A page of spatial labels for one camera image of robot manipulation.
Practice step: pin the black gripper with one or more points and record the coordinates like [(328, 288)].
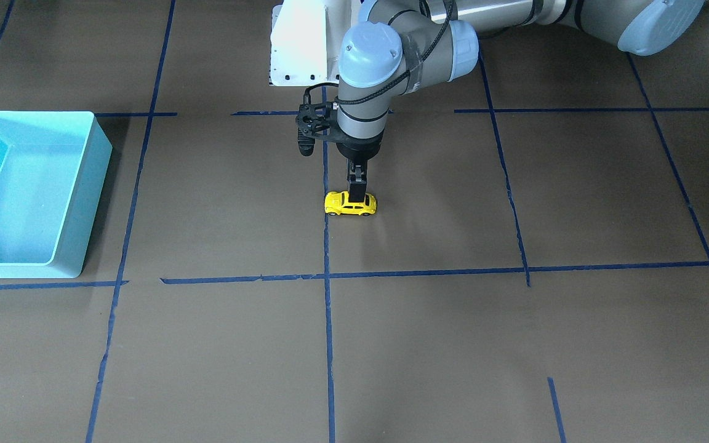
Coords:
[(359, 150)]

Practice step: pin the yellow beetle toy car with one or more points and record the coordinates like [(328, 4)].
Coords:
[(340, 203)]

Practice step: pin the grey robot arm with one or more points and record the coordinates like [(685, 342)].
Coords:
[(399, 47)]

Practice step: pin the light blue plastic bin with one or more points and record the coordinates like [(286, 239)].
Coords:
[(52, 168)]

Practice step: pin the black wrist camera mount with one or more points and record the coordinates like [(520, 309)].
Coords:
[(316, 122)]

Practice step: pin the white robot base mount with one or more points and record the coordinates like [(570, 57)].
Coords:
[(305, 41)]

